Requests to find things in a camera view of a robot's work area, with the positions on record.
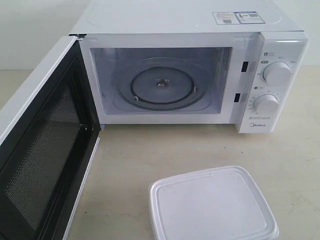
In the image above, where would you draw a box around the upper white control knob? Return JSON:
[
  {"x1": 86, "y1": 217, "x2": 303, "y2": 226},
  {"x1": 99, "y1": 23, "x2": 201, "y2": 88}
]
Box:
[{"x1": 262, "y1": 61, "x2": 292, "y2": 86}]

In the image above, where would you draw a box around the white microwave oven body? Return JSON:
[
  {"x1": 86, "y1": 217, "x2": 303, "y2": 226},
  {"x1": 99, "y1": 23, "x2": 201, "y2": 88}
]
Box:
[{"x1": 69, "y1": 0, "x2": 309, "y2": 134}]

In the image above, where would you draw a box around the lower white control knob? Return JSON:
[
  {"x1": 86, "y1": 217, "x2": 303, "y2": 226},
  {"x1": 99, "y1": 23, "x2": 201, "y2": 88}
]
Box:
[{"x1": 253, "y1": 94, "x2": 279, "y2": 115}]

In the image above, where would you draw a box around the white lidded plastic container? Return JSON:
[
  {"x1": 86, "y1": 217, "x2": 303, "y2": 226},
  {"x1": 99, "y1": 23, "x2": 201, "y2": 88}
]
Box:
[{"x1": 149, "y1": 166, "x2": 279, "y2": 240}]

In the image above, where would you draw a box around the glass turntable plate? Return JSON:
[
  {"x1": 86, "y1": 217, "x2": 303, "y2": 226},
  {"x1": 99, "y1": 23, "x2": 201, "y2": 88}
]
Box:
[{"x1": 114, "y1": 57, "x2": 211, "y2": 112}]

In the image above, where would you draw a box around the white microwave door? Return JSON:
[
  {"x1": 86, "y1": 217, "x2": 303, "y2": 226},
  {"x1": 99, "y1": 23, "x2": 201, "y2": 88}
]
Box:
[{"x1": 0, "y1": 36, "x2": 101, "y2": 240}]

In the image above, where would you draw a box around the warning label sticker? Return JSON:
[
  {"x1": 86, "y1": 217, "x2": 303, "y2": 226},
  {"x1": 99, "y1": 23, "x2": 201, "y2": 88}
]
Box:
[{"x1": 212, "y1": 11, "x2": 266, "y2": 25}]

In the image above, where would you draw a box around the white control knob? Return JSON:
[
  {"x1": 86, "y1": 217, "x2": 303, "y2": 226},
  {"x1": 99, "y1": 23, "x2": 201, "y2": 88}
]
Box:
[
  {"x1": 262, "y1": 61, "x2": 292, "y2": 86},
  {"x1": 253, "y1": 94, "x2": 279, "y2": 115}
]

